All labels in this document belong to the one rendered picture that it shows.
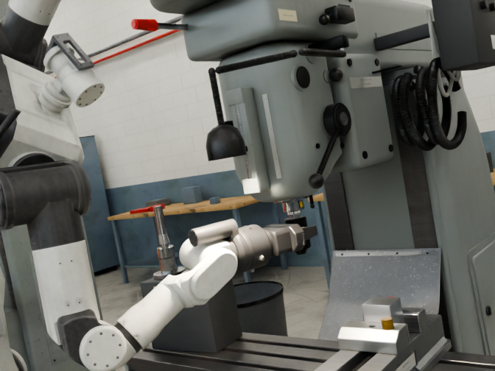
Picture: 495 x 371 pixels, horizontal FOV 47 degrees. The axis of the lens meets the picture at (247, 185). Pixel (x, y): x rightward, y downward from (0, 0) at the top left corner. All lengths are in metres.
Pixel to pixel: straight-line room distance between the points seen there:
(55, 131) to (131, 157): 7.16
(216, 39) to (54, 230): 0.49
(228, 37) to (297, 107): 0.19
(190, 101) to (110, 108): 1.62
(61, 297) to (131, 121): 7.24
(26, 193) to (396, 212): 0.94
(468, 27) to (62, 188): 0.84
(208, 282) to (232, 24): 0.50
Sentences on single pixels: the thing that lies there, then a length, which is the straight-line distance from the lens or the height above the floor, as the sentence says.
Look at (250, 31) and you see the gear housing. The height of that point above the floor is 1.65.
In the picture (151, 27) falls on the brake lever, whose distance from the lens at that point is 1.17.
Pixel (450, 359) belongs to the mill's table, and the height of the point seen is 0.94.
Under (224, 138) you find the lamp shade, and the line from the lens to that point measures 1.04.
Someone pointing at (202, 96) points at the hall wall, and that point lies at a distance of 7.19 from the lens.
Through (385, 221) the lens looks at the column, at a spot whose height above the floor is 1.17.
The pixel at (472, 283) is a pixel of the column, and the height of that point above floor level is 0.99.
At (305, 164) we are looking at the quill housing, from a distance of 1.15.
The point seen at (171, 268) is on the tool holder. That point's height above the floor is 1.15.
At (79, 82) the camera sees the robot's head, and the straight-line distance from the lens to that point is 1.13.
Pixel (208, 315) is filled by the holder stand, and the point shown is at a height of 1.04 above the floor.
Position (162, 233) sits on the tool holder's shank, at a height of 1.25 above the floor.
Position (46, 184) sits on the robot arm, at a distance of 1.02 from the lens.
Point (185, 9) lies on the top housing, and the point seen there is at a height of 1.73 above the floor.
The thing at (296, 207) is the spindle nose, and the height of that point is 1.29.
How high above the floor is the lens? 1.43
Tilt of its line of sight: 4 degrees down
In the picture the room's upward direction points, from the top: 10 degrees counter-clockwise
